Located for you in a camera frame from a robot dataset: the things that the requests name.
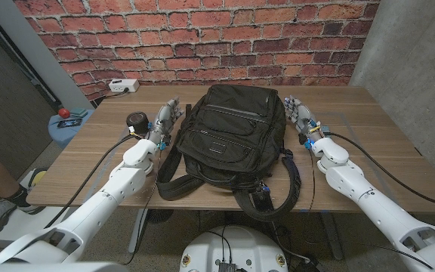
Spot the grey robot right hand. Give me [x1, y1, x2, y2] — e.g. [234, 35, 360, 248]
[283, 94, 324, 139]

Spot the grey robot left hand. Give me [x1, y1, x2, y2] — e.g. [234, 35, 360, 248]
[148, 96, 184, 144]

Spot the black backpack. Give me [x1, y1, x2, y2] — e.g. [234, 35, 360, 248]
[155, 83, 303, 223]

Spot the black round cylinder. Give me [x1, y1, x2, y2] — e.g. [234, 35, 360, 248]
[125, 111, 150, 134]

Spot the white power strip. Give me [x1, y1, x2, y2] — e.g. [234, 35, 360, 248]
[108, 78, 140, 94]

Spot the teal small box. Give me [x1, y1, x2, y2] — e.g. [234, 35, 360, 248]
[69, 107, 89, 119]

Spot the printed brick backdrop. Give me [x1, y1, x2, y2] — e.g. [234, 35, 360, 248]
[13, 0, 381, 101]

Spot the black phone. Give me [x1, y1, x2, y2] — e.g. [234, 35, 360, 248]
[57, 118, 83, 129]

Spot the black round fan base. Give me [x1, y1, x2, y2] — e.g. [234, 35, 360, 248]
[147, 209, 174, 224]

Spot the blue round stool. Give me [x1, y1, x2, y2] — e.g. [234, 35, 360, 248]
[48, 109, 94, 149]

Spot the grey table leg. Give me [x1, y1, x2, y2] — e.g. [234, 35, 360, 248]
[128, 208, 150, 254]
[319, 212, 344, 261]

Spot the yellow white floor object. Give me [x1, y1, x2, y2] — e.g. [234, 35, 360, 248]
[27, 168, 48, 190]

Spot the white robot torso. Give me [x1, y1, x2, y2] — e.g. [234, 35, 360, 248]
[179, 225, 289, 272]

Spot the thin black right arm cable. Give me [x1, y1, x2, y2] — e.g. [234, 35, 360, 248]
[308, 148, 316, 213]

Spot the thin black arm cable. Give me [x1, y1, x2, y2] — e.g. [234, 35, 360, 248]
[308, 148, 316, 213]
[121, 150, 162, 265]

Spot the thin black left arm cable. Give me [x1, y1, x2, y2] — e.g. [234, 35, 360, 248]
[121, 150, 162, 265]

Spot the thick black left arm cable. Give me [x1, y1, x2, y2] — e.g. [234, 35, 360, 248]
[43, 132, 139, 230]

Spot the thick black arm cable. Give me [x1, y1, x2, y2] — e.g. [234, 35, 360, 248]
[43, 132, 139, 230]
[325, 131, 435, 209]

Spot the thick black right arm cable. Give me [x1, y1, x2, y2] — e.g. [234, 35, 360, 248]
[325, 131, 435, 209]

